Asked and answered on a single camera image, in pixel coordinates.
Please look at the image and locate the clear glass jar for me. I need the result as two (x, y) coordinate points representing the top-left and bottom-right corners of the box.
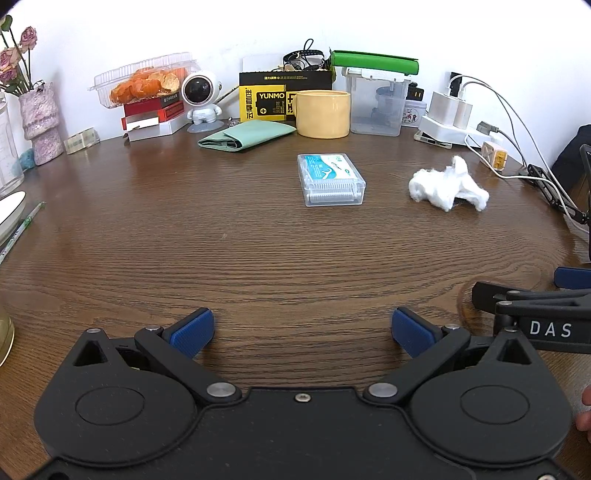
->
(0, 90), (25, 198)

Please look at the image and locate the dark red box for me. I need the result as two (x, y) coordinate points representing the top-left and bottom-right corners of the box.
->
(122, 95), (186, 121)

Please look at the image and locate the black folding stand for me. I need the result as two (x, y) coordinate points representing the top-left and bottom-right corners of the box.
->
(519, 164), (591, 227)

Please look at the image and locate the person's right hand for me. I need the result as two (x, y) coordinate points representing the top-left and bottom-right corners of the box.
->
(575, 385), (591, 432)

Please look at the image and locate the large white charger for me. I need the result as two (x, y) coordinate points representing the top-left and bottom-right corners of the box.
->
(429, 91), (461, 123)

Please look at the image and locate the white astronaut figure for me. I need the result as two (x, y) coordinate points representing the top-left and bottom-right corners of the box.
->
(181, 71), (223, 133)

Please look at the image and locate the small white charger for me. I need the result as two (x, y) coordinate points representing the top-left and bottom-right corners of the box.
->
(453, 99), (475, 130)

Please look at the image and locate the dried pink rose bouquet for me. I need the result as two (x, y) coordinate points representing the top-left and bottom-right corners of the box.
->
(0, 14), (47, 96)

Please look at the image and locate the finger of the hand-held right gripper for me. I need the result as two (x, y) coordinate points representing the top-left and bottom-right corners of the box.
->
(471, 280), (591, 315)
(553, 266), (591, 291)

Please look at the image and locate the pile of tangerine peels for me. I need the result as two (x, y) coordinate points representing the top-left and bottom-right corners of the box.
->
(110, 67), (182, 105)

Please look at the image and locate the white charging cable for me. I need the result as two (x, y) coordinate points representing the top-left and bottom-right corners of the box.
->
(464, 133), (591, 237)

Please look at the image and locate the white cotton wad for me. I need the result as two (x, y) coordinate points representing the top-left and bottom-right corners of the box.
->
(408, 156), (490, 213)

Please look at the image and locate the small beige packet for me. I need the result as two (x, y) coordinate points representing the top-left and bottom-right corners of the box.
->
(64, 128), (101, 155)

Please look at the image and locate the yellow white plug adapter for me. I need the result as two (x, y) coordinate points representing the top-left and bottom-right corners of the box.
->
(480, 141), (509, 171)

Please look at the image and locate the white power strip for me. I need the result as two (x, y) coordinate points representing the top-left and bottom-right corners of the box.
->
(418, 114), (481, 145)

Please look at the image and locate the clear plastic clamshell box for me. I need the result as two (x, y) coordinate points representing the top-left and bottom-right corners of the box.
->
(88, 52), (200, 110)

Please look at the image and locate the black bag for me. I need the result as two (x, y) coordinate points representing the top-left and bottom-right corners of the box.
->
(551, 124), (591, 195)

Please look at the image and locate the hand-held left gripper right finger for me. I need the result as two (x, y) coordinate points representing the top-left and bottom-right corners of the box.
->
(362, 307), (537, 407)

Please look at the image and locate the yellow cup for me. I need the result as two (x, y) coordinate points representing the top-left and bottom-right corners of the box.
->
(295, 90), (352, 138)

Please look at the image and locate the gold round base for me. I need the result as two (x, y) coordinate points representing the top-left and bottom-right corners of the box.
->
(0, 302), (16, 368)

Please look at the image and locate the green folded cloth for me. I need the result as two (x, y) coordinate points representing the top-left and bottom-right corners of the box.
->
(198, 121), (297, 152)

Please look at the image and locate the white flat phone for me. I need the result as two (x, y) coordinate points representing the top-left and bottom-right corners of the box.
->
(413, 130), (453, 150)

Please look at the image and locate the floral print tin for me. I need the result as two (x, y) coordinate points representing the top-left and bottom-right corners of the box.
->
(401, 99), (431, 127)

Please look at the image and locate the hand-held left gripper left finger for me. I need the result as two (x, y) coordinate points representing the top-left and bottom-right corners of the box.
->
(71, 308), (243, 407)

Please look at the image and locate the pink speckled vase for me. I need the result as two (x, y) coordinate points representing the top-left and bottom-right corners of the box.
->
(18, 83), (64, 166)

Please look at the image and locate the black lanyard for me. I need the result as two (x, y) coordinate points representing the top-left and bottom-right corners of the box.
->
(283, 38), (332, 71)

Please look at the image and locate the grey usb cable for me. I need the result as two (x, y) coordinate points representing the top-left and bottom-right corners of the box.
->
(462, 75), (580, 210)

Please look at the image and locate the clear dental floss pick box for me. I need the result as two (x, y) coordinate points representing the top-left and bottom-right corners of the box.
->
(297, 153), (367, 208)

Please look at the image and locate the black yellow box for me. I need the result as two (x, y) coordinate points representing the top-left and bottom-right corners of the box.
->
(239, 70), (334, 123)

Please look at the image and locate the red white open box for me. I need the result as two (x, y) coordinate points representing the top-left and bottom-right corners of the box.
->
(121, 113), (188, 142)

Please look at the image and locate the white round plate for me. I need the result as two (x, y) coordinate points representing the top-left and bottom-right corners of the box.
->
(0, 191), (27, 248)

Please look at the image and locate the clear container with green lid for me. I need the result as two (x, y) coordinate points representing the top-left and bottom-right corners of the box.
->
(330, 48), (421, 137)

